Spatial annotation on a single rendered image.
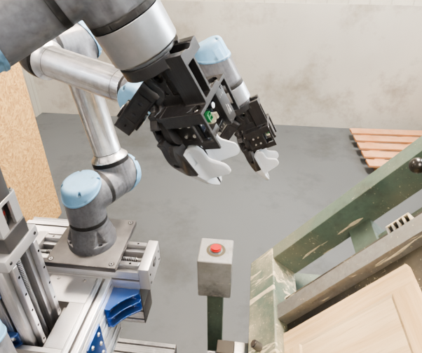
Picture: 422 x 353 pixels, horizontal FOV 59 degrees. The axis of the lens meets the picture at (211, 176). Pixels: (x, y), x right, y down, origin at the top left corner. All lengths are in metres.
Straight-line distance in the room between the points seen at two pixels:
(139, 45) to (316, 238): 1.03
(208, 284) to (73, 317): 0.47
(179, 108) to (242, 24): 3.71
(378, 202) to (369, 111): 3.34
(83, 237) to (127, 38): 0.89
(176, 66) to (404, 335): 0.75
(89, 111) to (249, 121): 0.50
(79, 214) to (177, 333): 1.28
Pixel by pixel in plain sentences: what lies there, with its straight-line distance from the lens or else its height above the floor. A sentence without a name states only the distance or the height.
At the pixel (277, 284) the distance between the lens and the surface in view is 1.30.
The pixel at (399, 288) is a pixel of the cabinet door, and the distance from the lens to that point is 0.99.
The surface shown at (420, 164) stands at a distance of 0.98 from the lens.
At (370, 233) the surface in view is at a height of 1.11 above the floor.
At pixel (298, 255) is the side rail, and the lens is 1.35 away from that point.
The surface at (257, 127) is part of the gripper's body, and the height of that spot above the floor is 1.50.
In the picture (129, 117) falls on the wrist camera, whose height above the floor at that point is 1.68.
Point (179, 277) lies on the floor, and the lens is 2.51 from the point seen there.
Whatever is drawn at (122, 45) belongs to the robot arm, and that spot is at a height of 1.78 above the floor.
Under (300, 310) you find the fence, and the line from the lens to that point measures 1.17.
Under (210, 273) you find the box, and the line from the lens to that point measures 1.34.
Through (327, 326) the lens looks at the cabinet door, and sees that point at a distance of 1.08.
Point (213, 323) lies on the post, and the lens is 1.61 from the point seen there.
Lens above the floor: 1.87
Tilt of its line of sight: 33 degrees down
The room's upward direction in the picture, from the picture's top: straight up
